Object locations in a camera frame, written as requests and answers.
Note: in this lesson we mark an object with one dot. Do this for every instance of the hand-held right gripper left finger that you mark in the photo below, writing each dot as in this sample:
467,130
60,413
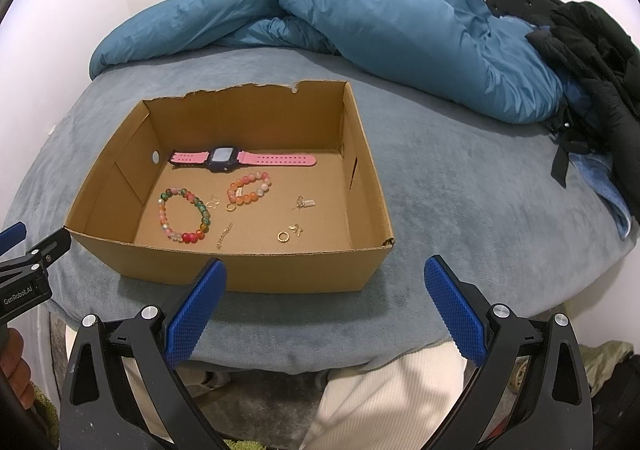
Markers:
197,310

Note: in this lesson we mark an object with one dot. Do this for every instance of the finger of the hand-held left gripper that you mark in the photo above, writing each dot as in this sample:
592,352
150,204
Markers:
45,250
15,236

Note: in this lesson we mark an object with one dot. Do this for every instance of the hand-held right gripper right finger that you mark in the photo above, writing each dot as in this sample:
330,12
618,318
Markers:
455,310

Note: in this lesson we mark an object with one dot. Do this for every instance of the brown cardboard box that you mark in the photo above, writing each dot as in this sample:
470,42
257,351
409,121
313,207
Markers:
300,272

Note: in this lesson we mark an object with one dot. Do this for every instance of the small gold earring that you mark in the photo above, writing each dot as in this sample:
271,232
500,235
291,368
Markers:
299,229

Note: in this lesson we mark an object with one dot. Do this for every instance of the silver hair clip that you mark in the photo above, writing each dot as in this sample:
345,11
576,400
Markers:
309,203

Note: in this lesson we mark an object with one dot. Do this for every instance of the person's left hand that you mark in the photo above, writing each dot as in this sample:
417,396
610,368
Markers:
11,365

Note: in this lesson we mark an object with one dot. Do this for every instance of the grey bed blanket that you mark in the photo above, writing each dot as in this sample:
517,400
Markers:
450,180

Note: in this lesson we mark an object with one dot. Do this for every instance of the light blue towel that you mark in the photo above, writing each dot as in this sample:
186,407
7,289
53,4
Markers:
607,200

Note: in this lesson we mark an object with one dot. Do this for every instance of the black clothing pile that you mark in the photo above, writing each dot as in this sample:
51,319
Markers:
600,69

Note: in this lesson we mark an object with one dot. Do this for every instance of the blue duvet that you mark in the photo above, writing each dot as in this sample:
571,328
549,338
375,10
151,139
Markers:
375,29

